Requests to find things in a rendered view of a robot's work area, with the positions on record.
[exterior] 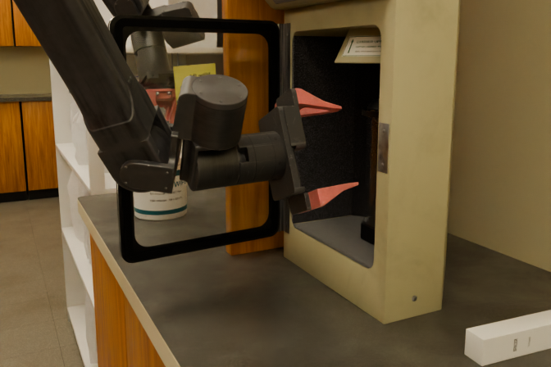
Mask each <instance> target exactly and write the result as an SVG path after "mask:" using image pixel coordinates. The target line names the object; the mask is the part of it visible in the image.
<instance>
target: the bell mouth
mask: <svg viewBox="0 0 551 367"><path fill-rule="evenodd" d="M380 51H381V34H380V29H379V28H359V29H350V30H349V31H348V33H347V35H346V38H345V40H344V42H343V44H342V47H341V49H340V50H339V53H338V56H337V57H336V59H335V63H354V64H380Z"/></svg>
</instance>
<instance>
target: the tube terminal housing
mask: <svg viewBox="0 0 551 367"><path fill-rule="evenodd" d="M460 6H461V0H340V1H335V2H326V3H321V4H316V5H311V6H306V7H297V8H292V9H287V10H285V24H286V23H290V88H292V42H293V37H294V36H330V37H346V35H347V33H348V31H349V30H350V29H359V28H379V29H380V34H381V51H380V100H379V122H380V123H386V124H389V155H388V174H386V173H382V172H379V171H377V175H376V223H375V248H374V263H373V266H372V267H371V268H369V269H368V268H366V267H364V266H362V265H360V264H358V263H357V262H355V261H353V260H351V259H349V258H348V257H346V256H344V255H342V254H340V253H339V252H337V251H335V250H334V249H332V248H330V247H328V246H326V245H325V244H323V243H321V242H319V241H317V240H316V239H314V238H312V237H310V236H308V235H306V234H305V233H303V232H301V231H299V230H298V229H296V228H295V227H294V224H293V222H292V219H291V212H290V209H289V234H288V233H286V232H285V231H284V257H285V258H287V259H288V260H290V261H292V262H293V263H294V264H296V265H297V266H298V267H300V268H301V269H303V270H305V271H306V272H308V273H309V274H310V275H312V276H313V277H315V278H316V279H318V280H319V281H321V282H322V283H324V284H325V285H326V286H328V287H329V288H331V289H333V290H334V291H336V292H337V293H338V294H339V295H341V296H342V297H344V298H346V299H347V300H349V301H351V302H352V303H353V304H354V305H356V306H358V307H359V308H361V309H362V310H364V311H365V312H366V313H367V314H369V315H371V316H372V317H374V318H375V319H377V320H379V321H380V322H381V323H382V324H388V323H392V322H395V321H399V320H401V319H407V318H411V317H414V316H418V315H424V314H426V313H430V312H433V311H437V310H441V308H442V299H443V290H444V274H445V265H446V250H447V236H448V221H449V194H450V179H451V165H452V150H453V122H454V107H455V93H456V79H457V64H458V36H459V22H460Z"/></svg>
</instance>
